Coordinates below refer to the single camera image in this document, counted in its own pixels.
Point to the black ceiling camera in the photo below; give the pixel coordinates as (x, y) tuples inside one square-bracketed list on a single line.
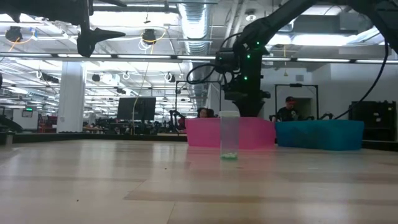
[(149, 35)]

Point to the white building column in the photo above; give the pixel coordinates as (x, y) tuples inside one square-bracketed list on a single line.
[(71, 99)]

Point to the green exit sign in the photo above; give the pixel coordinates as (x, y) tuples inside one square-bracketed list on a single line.
[(29, 109)]

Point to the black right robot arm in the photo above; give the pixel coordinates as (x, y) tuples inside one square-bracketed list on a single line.
[(280, 18)]

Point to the black equipment rack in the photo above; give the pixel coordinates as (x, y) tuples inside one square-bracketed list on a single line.
[(373, 121)]

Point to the pink plastic bin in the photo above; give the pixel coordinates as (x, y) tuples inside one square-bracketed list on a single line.
[(205, 133)]

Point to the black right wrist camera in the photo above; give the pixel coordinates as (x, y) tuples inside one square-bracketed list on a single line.
[(227, 60)]

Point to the black metal frame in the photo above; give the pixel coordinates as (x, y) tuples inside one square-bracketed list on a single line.
[(297, 85)]

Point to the long LED light bar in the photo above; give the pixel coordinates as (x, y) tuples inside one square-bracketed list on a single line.
[(146, 57)]

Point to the silver ventilation duct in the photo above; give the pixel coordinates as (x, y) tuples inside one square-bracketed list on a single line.
[(196, 28)]

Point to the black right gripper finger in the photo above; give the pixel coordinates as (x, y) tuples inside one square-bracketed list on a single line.
[(248, 111)]

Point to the person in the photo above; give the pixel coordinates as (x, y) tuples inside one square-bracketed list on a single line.
[(203, 112)]

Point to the clear pill bottle green pills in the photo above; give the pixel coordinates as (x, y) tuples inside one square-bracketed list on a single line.
[(229, 137)]

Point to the black computer monitor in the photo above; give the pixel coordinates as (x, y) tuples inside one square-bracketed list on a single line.
[(136, 109)]

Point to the blue plastic bin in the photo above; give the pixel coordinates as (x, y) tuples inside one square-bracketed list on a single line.
[(320, 135)]

